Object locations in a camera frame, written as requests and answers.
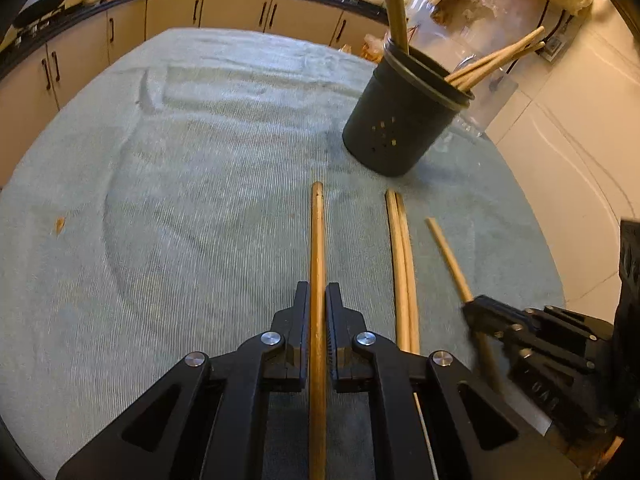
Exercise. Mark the dark grey perforated utensil holder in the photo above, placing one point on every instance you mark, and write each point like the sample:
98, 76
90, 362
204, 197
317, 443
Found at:
395, 120

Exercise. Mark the beige lower kitchen cabinets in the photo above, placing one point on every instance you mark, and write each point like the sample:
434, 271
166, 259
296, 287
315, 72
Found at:
170, 15

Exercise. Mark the clear glass mug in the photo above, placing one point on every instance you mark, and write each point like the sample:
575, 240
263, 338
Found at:
480, 105

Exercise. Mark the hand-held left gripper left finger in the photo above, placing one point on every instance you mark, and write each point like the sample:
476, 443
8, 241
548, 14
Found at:
302, 330

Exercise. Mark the black wok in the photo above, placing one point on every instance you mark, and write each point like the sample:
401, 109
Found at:
45, 7

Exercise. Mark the yellow plastic bag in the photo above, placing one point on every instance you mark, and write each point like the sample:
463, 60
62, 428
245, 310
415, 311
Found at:
372, 50

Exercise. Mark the blue-grey tablecloth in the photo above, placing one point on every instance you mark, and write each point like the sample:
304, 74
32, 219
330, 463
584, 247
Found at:
200, 185

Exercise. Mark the white wall socket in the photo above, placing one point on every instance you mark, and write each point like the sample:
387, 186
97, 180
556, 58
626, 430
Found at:
552, 47

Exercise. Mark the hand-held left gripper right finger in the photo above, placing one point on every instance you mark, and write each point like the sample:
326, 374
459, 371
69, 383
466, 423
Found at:
334, 330

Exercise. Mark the wooden chopsticks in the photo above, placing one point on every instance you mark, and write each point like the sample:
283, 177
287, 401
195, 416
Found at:
495, 54

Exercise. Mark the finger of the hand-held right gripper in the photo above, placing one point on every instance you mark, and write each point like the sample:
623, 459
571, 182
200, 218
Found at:
487, 312
550, 380

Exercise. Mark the long wooden chopstick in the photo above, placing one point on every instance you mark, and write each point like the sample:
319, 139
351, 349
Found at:
400, 10
390, 10
317, 240
498, 65
406, 260
450, 260
487, 76
396, 260

